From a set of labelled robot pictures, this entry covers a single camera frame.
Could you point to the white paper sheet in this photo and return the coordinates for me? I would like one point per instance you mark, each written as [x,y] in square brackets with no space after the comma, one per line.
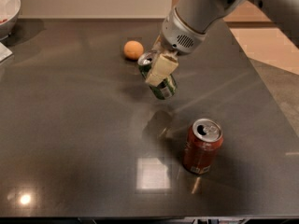
[4,52]

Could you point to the orange fruit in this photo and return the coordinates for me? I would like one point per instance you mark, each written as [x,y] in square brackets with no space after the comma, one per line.
[133,50]

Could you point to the white bowl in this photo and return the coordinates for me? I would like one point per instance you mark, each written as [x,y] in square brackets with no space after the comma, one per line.
[9,13]

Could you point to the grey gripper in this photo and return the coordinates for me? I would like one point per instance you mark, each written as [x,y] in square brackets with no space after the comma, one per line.
[177,34]

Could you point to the green soda can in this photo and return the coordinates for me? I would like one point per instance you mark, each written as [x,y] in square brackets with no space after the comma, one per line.
[157,68]

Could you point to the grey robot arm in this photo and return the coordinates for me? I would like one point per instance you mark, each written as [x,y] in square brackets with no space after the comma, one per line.
[188,22]

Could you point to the red soda can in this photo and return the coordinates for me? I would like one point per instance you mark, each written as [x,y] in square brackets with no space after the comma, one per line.
[204,139]

